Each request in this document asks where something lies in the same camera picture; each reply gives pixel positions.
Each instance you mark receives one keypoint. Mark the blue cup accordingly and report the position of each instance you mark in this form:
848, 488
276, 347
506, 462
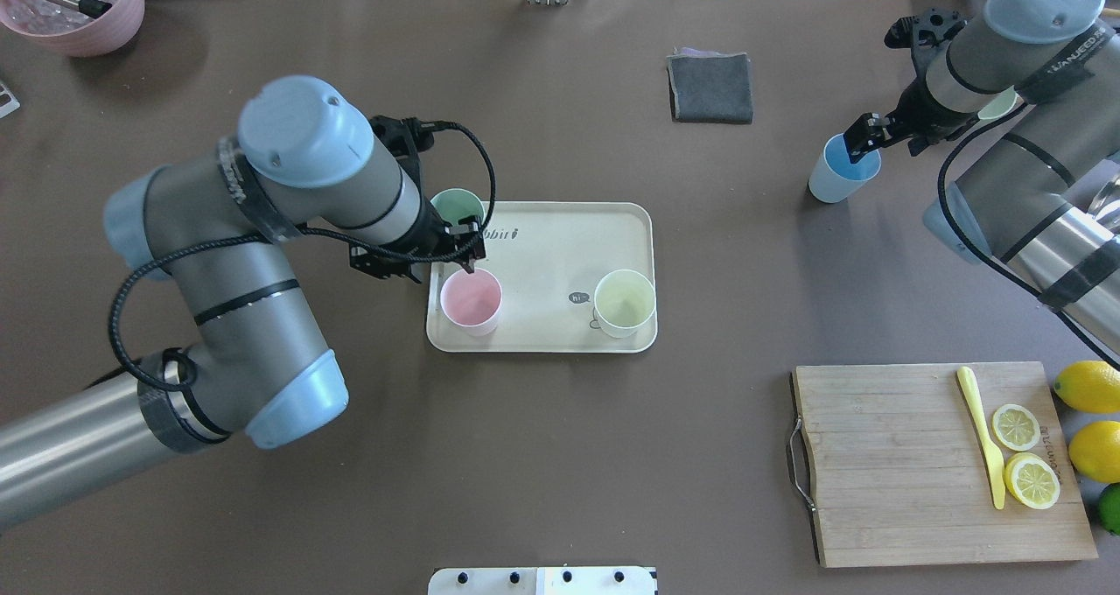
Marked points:
835, 177

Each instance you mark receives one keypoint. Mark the green lime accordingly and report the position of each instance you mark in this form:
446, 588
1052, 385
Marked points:
1108, 509

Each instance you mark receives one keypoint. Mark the green bowl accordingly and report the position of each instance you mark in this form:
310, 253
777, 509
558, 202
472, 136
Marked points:
1003, 104

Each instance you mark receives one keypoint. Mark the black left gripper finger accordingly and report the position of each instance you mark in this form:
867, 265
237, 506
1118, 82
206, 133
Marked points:
466, 257

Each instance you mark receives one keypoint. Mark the grey folded cloth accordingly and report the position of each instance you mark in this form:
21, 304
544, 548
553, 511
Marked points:
710, 87

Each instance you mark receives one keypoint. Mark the cream rabbit tray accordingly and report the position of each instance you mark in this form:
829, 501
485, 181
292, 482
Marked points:
549, 257

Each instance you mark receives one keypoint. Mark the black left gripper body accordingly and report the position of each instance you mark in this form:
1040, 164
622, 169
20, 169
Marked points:
429, 234

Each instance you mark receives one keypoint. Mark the pink cup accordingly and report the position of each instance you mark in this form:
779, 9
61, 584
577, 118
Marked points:
471, 300

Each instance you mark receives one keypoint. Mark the pink bowl with ice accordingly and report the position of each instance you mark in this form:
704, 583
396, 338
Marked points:
68, 31

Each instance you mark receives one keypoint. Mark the wooden cutting board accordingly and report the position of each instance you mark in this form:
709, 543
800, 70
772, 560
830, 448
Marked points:
895, 476

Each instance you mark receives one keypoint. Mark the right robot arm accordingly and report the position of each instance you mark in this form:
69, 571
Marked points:
1009, 210

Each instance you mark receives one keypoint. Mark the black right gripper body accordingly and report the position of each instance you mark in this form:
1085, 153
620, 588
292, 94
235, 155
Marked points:
915, 109

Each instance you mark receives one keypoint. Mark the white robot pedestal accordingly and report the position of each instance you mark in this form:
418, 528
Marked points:
607, 579

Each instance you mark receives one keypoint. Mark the cream cup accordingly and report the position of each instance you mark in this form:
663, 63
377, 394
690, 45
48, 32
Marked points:
623, 302

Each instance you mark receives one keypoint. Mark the yellow plastic knife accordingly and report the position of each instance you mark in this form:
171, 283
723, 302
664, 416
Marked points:
993, 458

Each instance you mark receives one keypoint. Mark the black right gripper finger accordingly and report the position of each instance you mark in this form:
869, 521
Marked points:
864, 136

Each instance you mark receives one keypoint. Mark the whole yellow lemon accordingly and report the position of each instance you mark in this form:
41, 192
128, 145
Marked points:
1094, 451
1090, 386

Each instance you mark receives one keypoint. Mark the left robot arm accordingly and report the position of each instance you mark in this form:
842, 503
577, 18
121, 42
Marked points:
211, 330

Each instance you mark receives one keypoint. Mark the green cup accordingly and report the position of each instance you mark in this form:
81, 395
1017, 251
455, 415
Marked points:
456, 205

